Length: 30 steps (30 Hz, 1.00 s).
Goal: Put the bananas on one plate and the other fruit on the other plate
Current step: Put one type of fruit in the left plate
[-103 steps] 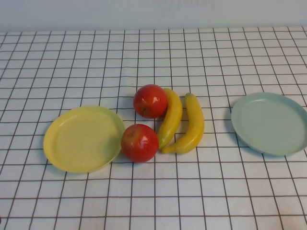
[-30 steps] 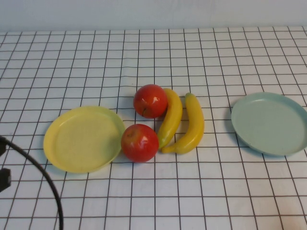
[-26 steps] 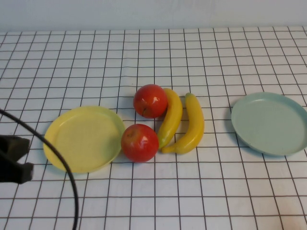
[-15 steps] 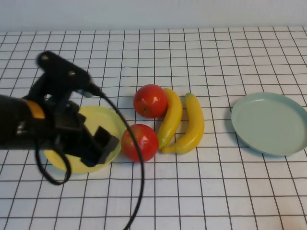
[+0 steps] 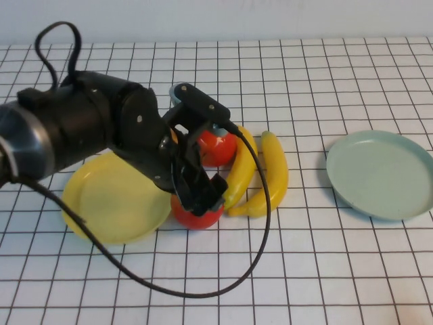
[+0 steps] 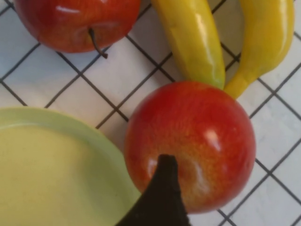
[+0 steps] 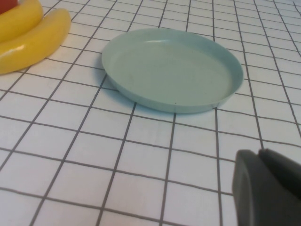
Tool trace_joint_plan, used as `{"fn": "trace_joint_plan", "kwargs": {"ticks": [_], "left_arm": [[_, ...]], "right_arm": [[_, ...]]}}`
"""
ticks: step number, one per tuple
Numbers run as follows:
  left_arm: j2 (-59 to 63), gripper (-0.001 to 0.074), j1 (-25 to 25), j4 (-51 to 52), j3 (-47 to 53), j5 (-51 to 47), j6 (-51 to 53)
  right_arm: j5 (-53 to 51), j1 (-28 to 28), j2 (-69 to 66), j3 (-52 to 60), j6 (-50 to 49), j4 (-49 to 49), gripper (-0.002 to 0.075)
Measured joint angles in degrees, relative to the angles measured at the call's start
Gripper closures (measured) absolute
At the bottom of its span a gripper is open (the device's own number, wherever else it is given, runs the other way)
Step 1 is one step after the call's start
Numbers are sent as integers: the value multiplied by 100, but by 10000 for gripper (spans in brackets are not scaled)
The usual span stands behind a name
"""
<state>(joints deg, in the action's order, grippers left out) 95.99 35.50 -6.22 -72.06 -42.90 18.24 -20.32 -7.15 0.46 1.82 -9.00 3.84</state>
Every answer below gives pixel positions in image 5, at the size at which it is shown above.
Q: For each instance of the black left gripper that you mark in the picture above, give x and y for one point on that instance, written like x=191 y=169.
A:
x=189 y=169

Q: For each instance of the red apple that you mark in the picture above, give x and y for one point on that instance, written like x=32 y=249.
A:
x=220 y=152
x=199 y=221

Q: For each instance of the yellow banana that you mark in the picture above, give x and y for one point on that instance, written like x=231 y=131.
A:
x=277 y=176
x=242 y=166

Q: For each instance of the yellow plastic plate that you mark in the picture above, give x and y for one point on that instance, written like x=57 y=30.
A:
x=111 y=210

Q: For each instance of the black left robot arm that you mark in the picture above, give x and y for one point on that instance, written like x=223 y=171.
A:
x=84 y=115

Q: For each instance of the pale teal plastic plate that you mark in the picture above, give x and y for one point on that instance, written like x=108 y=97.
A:
x=382 y=176

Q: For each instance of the yellow banana, pale green tip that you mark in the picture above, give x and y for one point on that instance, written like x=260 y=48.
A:
x=277 y=176

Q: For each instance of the white black-grid tablecloth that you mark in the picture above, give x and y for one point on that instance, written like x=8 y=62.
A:
x=304 y=271

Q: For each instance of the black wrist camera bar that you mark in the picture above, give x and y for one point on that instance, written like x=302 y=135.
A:
x=203 y=105

